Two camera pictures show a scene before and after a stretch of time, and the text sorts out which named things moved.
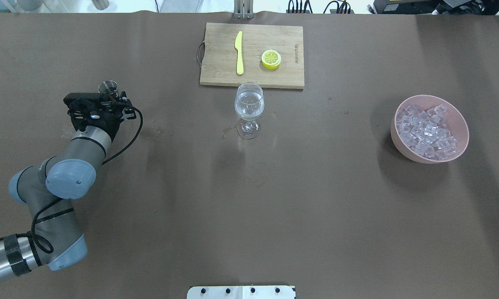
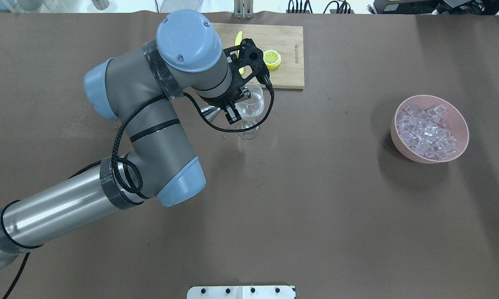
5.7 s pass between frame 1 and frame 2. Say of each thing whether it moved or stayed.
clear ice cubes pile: stayed
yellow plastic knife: stayed
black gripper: moved
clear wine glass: stayed
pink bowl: stayed
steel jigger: moved
